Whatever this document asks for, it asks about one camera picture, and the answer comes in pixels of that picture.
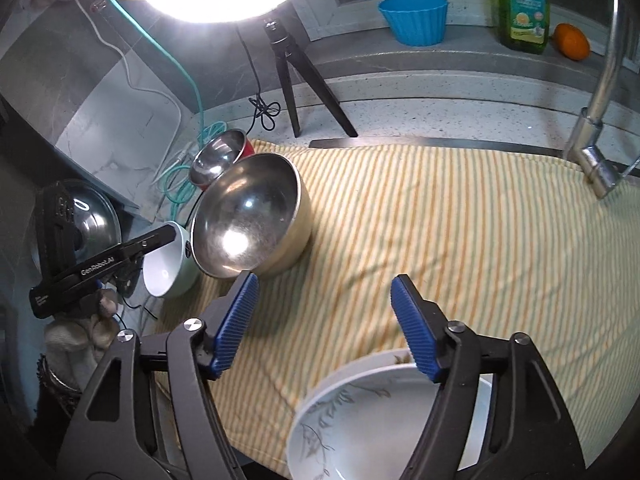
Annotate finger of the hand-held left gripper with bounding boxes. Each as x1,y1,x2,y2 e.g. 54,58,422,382
120,225,177,261

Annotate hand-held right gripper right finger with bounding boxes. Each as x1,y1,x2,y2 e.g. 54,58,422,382
390,273,587,480

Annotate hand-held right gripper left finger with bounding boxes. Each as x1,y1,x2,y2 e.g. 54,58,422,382
59,270,261,480

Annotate white ceramic bowl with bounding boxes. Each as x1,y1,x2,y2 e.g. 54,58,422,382
142,221,201,298

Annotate large steel bowl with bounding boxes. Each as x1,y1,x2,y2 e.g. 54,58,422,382
189,154,312,279

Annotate small red steel bowl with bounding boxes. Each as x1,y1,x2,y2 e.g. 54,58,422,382
189,129,256,191

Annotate person's left forearm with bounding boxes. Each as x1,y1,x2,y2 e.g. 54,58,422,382
30,355,83,441

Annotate person's left hand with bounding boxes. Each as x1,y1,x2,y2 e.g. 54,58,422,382
42,287,123,396

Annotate steel pot lid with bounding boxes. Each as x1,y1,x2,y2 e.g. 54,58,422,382
30,179,123,281

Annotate dark round device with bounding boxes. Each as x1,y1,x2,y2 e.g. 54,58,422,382
114,257,146,297

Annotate yellow striped towel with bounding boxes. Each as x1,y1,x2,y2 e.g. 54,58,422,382
150,139,640,480

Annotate black tripod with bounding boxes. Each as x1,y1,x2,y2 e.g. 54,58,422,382
262,17,359,138

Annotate chrome faucet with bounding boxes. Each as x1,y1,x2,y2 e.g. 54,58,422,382
562,0,640,200

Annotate blue ribbed cup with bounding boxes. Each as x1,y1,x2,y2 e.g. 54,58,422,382
378,0,449,47

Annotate orange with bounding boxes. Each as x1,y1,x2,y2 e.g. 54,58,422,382
554,23,591,61

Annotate green dish soap bottle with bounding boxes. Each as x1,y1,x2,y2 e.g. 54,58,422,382
482,0,552,54

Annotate thin black cables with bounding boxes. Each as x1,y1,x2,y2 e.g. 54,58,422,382
112,295,161,321

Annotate black ring light cable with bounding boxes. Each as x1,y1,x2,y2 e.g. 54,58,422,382
235,25,283,131

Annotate white cable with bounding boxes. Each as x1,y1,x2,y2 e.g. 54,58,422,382
75,0,201,181

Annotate teal hose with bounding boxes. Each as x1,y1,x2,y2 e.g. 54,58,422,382
97,0,241,206

